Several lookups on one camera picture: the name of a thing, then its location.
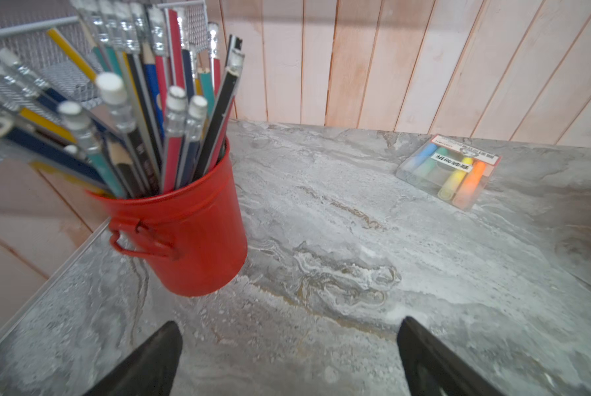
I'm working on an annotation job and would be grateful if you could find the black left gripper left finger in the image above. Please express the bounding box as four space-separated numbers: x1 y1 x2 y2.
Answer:
85 321 183 395

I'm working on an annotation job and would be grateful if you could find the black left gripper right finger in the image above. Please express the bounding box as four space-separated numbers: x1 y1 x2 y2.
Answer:
396 316 502 395

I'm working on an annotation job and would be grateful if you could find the highlighter marker pack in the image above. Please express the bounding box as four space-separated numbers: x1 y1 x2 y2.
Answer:
395 135 502 211

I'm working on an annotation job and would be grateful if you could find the red pencil cup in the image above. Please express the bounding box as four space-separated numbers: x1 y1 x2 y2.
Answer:
92 156 248 297

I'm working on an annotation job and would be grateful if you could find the bundle of coloured pencils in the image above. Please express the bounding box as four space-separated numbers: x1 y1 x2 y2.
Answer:
0 1 244 200

